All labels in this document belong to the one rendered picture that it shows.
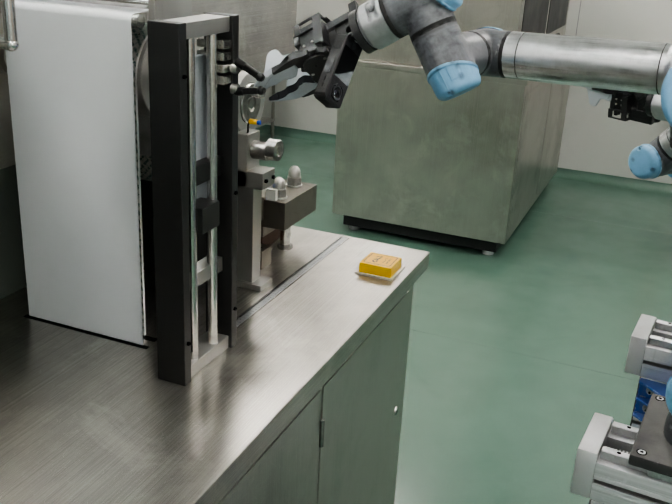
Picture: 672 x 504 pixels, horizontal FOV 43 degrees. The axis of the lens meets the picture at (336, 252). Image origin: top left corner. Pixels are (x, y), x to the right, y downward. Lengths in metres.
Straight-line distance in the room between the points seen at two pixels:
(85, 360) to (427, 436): 1.68
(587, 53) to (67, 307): 0.94
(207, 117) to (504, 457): 1.85
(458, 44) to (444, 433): 1.82
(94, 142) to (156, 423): 0.44
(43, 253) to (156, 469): 0.50
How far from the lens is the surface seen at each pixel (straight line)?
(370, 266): 1.74
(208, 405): 1.29
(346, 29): 1.40
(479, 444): 2.90
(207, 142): 1.29
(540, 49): 1.39
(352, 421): 1.71
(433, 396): 3.12
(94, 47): 1.34
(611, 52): 1.36
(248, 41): 2.30
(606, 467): 1.52
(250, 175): 1.58
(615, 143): 6.05
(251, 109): 1.63
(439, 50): 1.31
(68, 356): 1.45
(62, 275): 1.50
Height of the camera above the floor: 1.57
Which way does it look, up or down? 21 degrees down
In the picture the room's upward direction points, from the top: 3 degrees clockwise
